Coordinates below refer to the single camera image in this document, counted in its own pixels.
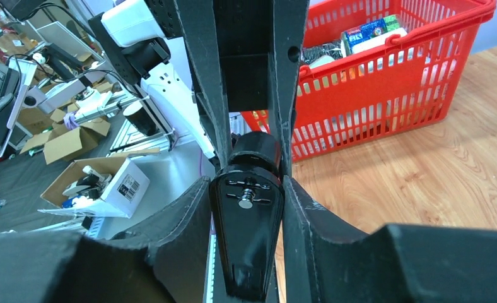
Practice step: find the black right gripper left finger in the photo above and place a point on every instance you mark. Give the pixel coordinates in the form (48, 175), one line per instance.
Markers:
(161, 259)

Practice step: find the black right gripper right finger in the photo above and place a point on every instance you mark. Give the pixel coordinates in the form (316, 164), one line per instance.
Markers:
(329, 260)

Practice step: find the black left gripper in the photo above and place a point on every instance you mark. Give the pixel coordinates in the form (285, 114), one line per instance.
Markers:
(229, 42)

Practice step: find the black stapler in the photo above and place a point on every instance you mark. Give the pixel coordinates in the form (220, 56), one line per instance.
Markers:
(247, 200)

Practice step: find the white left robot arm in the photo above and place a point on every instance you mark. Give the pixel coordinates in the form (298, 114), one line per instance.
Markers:
(144, 42)

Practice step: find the open white cardboard box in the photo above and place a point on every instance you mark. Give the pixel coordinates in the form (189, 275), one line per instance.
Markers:
(97, 187)

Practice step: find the blue green scrubber pack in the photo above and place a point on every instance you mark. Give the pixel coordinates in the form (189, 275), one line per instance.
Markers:
(371, 35)

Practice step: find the red plastic shopping basket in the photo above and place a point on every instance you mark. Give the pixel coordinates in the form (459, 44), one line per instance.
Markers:
(405, 83)

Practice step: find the brown open cardboard box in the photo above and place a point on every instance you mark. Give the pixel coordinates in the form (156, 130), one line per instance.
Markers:
(60, 143)

